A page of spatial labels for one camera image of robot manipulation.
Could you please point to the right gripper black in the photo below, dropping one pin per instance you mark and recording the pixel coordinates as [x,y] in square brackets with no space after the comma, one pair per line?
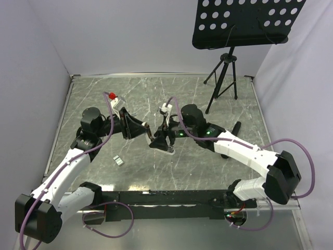
[168,130]

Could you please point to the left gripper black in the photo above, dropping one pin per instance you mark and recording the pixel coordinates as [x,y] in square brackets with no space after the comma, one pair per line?
[132,130]

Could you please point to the white stapler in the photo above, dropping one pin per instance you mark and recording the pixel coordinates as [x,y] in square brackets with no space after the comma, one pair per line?
[150,137]

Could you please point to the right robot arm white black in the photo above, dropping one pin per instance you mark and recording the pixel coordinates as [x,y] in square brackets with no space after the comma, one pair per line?
[279,174]

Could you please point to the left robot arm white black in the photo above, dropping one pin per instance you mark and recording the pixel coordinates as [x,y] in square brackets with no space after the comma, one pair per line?
[41,214]

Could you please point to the grey staple strips pile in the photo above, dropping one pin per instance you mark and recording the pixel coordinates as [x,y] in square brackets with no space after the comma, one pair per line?
[118,160]

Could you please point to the black music stand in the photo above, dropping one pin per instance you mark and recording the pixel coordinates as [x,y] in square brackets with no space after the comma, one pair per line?
[221,24]

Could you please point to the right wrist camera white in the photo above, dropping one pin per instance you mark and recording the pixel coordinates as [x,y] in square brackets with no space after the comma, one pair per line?
[165,110]

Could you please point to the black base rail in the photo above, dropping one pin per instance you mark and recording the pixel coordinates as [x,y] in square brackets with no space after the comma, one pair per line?
[210,204]

